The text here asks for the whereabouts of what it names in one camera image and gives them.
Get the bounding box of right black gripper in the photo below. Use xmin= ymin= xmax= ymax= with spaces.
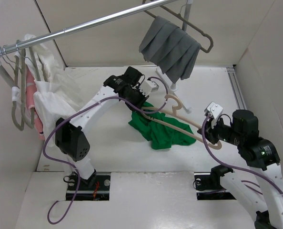
xmin=197 ymin=113 xmax=243 ymax=145

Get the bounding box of beige plastic hanger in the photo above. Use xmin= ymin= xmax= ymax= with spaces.
xmin=140 ymin=94 xmax=223 ymax=150

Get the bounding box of green t shirt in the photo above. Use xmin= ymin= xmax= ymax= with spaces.
xmin=128 ymin=112 xmax=196 ymax=150

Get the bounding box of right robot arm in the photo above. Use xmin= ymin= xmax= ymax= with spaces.
xmin=198 ymin=110 xmax=283 ymax=229

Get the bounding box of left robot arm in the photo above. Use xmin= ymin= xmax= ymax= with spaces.
xmin=55 ymin=67 xmax=157 ymax=189

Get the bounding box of white garment on hanger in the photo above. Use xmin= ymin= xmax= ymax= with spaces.
xmin=25 ymin=44 xmax=84 ymax=139

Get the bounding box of grey plastic hanger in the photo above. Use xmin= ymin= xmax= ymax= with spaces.
xmin=141 ymin=0 xmax=214 ymax=53

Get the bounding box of pink garment on hanger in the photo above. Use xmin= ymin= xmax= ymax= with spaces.
xmin=26 ymin=68 xmax=45 ymax=140

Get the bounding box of grey hanger far left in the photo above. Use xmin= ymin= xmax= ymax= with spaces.
xmin=1 ymin=52 xmax=26 ymax=131

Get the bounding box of grey pleated cloth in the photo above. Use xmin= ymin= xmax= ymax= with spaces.
xmin=139 ymin=16 xmax=201 ymax=83

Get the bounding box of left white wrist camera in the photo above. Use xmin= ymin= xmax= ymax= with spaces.
xmin=139 ymin=80 xmax=159 ymax=96

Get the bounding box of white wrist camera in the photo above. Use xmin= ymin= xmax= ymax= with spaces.
xmin=204 ymin=102 xmax=223 ymax=128
xmin=139 ymin=80 xmax=159 ymax=96

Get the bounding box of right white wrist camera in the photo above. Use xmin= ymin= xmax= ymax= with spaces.
xmin=204 ymin=102 xmax=223 ymax=128

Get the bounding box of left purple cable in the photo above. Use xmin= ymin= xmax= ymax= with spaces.
xmin=43 ymin=76 xmax=170 ymax=225

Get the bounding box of purple cable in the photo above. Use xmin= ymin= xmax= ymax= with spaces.
xmin=43 ymin=76 xmax=170 ymax=225
xmin=201 ymin=114 xmax=283 ymax=209

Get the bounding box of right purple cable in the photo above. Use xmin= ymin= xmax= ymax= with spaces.
xmin=201 ymin=114 xmax=283 ymax=209

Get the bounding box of aluminium rail right edge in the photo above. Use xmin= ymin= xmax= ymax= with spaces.
xmin=226 ymin=67 xmax=247 ymax=110

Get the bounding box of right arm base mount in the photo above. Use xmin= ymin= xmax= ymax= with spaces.
xmin=192 ymin=165 xmax=235 ymax=200

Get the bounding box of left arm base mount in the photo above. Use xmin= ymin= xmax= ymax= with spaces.
xmin=63 ymin=173 xmax=111 ymax=201

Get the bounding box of silver clothes rack rail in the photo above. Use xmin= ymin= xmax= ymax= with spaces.
xmin=0 ymin=0 xmax=169 ymax=57

